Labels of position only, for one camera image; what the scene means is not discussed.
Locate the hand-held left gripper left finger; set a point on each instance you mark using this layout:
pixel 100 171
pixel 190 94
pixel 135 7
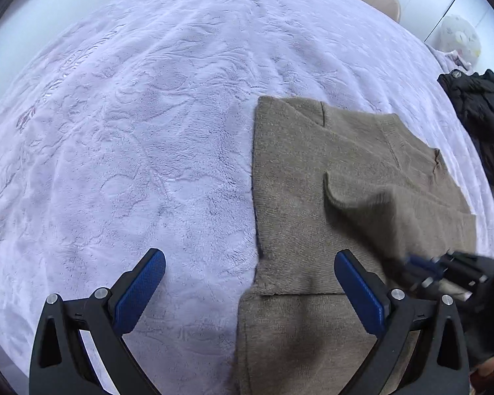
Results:
pixel 142 288

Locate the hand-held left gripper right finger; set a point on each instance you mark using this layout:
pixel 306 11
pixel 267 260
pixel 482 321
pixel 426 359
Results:
pixel 360 296

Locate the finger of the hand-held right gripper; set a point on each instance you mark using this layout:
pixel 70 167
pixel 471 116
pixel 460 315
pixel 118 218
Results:
pixel 426 283
pixel 422 264

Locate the brown knitted sweater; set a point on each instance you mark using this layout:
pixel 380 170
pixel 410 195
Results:
pixel 296 214

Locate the lavender fleece blanket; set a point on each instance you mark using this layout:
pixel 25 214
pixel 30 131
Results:
pixel 127 131

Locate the black jacket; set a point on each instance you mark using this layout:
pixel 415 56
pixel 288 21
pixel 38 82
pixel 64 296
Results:
pixel 483 111

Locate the white printed pillow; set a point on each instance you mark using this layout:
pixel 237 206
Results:
pixel 461 39

